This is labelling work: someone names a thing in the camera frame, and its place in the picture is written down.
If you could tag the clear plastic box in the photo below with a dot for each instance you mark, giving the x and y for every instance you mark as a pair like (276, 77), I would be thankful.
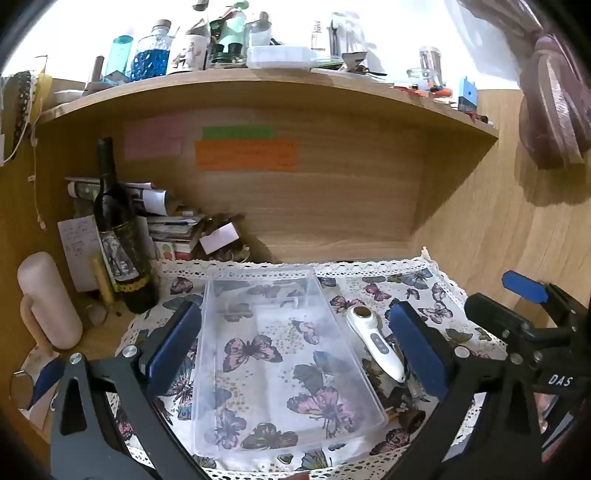
(277, 383)

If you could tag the dark wine bottle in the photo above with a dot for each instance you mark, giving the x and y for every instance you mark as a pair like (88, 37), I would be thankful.
(122, 249)

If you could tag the white handheld massager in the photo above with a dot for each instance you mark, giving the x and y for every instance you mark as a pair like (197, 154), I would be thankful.
(374, 341)

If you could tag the wooden shelf board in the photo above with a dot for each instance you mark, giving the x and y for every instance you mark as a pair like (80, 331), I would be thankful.
(277, 87)

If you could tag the blue plastic block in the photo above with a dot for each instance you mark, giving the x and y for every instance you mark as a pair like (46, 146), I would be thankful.
(467, 94)

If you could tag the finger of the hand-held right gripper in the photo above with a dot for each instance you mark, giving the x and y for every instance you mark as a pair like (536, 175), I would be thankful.
(498, 318)
(524, 284)

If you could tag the small white box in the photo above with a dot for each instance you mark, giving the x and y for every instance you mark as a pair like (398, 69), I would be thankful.
(219, 237)

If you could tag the fruit print card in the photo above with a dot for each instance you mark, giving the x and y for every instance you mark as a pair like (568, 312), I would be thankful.
(166, 251)

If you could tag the clear lidded container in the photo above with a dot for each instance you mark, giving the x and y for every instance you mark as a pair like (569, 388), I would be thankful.
(279, 56)

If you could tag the white labelled bottle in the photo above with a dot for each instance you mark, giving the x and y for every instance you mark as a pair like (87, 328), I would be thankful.
(187, 53)

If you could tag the stack of books and papers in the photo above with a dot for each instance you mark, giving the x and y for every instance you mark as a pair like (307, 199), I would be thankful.
(178, 235)

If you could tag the pile of brown trinkets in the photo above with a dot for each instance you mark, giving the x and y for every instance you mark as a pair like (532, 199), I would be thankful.
(231, 251)

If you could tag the bottle of blue beads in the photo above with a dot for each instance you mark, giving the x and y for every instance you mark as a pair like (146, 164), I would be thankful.
(150, 57)

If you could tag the brown hanging bag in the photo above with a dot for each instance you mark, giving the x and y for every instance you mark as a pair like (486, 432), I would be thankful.
(554, 106)

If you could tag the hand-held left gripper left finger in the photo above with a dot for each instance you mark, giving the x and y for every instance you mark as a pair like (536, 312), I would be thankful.
(175, 337)

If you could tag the green sticky note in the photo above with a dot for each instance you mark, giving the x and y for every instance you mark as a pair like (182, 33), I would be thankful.
(238, 133)

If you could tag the gold lip balm tube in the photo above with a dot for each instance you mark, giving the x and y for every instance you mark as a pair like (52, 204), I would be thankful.
(102, 284)

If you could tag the lace ribbon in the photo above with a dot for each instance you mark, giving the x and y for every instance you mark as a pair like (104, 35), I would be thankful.
(23, 101)

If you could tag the glass jar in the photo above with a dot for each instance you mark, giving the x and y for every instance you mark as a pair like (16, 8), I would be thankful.
(431, 64)

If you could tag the clear plastic packet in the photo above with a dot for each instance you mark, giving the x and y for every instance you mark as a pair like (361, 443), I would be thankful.
(346, 34)

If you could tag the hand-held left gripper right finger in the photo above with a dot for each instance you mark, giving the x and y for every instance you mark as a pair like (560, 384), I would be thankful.
(415, 350)

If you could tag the white handwritten note paper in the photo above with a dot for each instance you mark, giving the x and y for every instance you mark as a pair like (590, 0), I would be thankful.
(76, 249)

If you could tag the cream cylindrical device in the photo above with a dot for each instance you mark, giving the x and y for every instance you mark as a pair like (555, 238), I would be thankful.
(48, 300)

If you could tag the butterfly print lace tablecloth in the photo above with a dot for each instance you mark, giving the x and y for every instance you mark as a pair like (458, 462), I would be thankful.
(415, 281)

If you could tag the orange sticky note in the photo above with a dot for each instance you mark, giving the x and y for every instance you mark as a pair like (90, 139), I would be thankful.
(247, 156)

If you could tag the blue card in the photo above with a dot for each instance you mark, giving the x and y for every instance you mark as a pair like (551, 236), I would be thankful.
(46, 381)

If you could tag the pink sticky note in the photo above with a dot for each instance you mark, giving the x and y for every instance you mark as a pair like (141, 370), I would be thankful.
(154, 137)

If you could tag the teal clear bottle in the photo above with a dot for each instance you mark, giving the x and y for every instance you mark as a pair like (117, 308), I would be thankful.
(119, 57)

